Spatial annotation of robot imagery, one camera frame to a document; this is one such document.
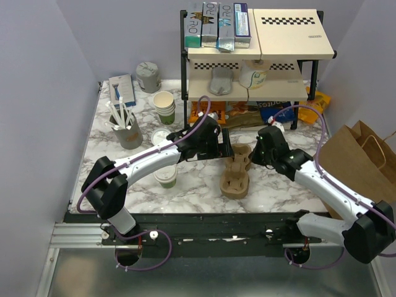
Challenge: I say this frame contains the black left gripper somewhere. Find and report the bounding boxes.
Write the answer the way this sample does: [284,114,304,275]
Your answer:
[197,129,235,161]

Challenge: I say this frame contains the brown pulp cup carrier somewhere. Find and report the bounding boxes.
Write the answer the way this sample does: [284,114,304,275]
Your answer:
[220,144,252,200]

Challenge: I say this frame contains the green paper coffee cup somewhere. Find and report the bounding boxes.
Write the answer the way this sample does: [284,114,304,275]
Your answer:
[153,165,178,189]

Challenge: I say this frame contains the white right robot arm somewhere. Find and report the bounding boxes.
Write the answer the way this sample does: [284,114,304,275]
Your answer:
[250,126,395,264]

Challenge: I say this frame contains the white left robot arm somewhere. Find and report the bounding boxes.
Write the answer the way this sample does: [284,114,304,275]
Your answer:
[82,116,233,244]

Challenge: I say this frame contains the brown snack bag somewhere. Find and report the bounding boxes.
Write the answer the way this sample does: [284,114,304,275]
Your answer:
[221,101,264,131]

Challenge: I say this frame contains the blue doritos bag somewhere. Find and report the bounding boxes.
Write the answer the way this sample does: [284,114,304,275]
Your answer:
[257,101,295,123]

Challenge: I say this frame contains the orange kettle chips bag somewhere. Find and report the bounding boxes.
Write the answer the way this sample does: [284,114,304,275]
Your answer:
[189,100,226,124]

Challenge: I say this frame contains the grey scrubber sponge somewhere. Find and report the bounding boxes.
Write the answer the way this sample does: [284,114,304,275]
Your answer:
[209,67,233,96]

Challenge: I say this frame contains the stack of white lids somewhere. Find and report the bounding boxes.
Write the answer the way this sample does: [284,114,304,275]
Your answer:
[151,128,171,145]

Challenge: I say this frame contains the yellow snack bag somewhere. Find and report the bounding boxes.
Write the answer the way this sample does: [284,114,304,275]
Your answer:
[298,91,331,124]

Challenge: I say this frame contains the toilet paper roll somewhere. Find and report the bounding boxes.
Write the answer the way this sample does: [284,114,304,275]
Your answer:
[239,60,271,90]

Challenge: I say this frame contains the stack of green paper cups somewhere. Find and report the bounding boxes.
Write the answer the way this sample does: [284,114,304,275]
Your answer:
[153,91,176,125]

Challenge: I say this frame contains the black and cream shelf rack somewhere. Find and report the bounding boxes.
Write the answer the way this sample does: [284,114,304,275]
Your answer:
[179,8,337,131]

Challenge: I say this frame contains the brown paper bag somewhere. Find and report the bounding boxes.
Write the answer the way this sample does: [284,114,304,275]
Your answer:
[319,121,395,204]

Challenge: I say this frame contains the grey stirrer holder cup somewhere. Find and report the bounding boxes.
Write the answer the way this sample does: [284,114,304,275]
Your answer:
[105,97,143,150]

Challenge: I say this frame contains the blue silver toothpaste box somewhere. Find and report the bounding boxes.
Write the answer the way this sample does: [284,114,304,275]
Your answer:
[217,3,235,53]

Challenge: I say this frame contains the grey wrapped paper roll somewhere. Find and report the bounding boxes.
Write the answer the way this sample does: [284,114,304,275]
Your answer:
[136,62,161,93]

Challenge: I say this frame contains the purple white toothpaste box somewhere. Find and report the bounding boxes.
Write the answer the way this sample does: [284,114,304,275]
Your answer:
[233,2,251,48]

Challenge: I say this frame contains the blue razor package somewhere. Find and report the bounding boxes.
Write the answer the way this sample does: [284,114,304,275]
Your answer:
[109,74,136,108]

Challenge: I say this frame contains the teal toothpaste box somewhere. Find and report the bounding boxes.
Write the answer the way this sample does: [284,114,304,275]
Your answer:
[184,2,203,48]

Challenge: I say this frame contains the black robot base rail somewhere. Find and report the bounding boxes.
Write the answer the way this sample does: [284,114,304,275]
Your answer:
[64,213,321,263]

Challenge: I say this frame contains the aluminium frame rail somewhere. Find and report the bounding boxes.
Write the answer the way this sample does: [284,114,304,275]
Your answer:
[33,221,109,297]

